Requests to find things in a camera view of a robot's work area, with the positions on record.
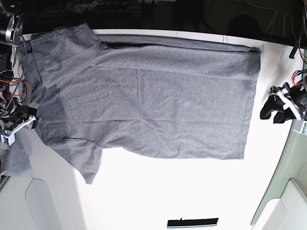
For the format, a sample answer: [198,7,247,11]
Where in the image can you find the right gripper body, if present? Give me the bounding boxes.
[0,103,41,134]

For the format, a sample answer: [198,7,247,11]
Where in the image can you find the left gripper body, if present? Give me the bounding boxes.
[270,76,307,120]

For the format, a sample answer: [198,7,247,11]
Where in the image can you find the grey t-shirt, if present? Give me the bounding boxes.
[26,23,261,184]

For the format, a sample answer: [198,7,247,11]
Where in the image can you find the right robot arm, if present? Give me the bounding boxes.
[0,0,39,141]

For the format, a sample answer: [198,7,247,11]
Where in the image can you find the grey cloth pile at left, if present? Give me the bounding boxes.
[0,134,33,177]

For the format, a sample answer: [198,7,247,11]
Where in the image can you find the white bin at lower left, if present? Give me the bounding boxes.
[0,177,62,230]

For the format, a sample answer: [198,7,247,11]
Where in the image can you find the white bin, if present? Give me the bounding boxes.
[253,179,307,230]
[0,177,62,230]

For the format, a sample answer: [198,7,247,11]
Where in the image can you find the white bin at lower right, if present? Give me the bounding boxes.
[253,179,307,230]

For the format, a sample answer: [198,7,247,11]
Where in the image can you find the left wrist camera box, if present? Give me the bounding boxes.
[293,120,307,135]

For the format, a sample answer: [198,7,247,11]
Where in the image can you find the red and black wires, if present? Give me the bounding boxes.
[0,69,33,104]

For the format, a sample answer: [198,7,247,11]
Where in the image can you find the white cables in background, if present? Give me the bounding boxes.
[247,0,303,41]

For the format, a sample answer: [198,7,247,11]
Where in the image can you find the white cable grommet slot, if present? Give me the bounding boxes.
[167,218,219,229]

